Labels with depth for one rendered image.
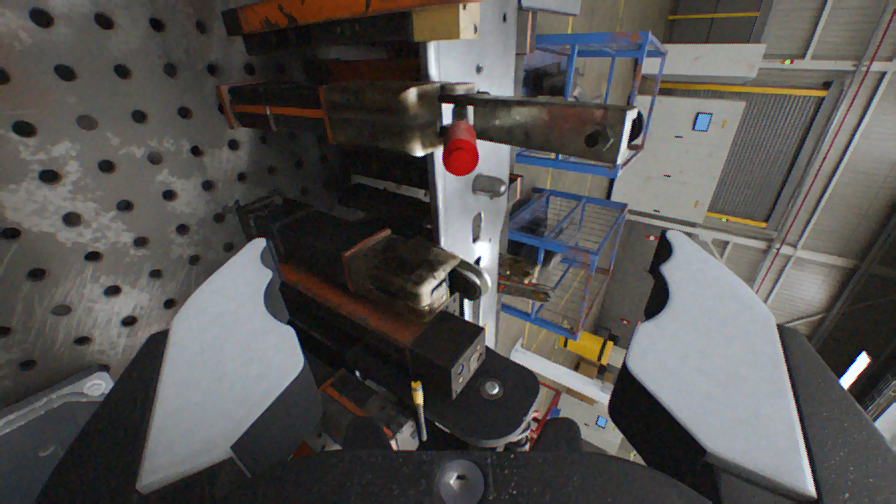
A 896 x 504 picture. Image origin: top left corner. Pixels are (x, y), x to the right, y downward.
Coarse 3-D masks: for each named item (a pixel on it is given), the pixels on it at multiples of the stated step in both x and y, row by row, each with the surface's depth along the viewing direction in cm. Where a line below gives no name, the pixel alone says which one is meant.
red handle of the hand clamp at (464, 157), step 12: (456, 108) 30; (456, 120) 25; (468, 120) 26; (456, 132) 21; (468, 132) 21; (444, 144) 20; (456, 144) 19; (468, 144) 19; (444, 156) 20; (456, 156) 19; (468, 156) 19; (456, 168) 19; (468, 168) 20
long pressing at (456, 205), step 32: (512, 0) 45; (480, 32) 41; (512, 32) 47; (448, 64) 38; (480, 64) 43; (512, 64) 50; (480, 160) 50; (448, 192) 45; (448, 224) 47; (480, 224) 56; (480, 256) 60; (480, 320) 68
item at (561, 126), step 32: (448, 96) 31; (480, 96) 29; (512, 96) 28; (480, 128) 30; (512, 128) 27; (544, 128) 25; (576, 128) 24; (608, 128) 22; (640, 128) 24; (608, 160) 23
